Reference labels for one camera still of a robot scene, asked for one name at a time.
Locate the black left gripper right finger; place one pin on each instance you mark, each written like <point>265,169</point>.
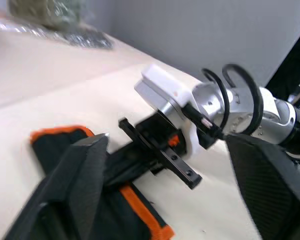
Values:
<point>265,190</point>

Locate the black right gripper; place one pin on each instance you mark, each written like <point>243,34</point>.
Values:
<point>162,142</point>

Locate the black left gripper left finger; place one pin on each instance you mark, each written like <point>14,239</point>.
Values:
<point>75,180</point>

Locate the beige green bag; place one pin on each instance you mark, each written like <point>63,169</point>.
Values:
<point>40,12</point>

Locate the black orange-trimmed tool roll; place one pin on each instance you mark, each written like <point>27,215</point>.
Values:
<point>47,147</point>

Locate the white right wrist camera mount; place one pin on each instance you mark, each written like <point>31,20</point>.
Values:
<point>165,87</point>

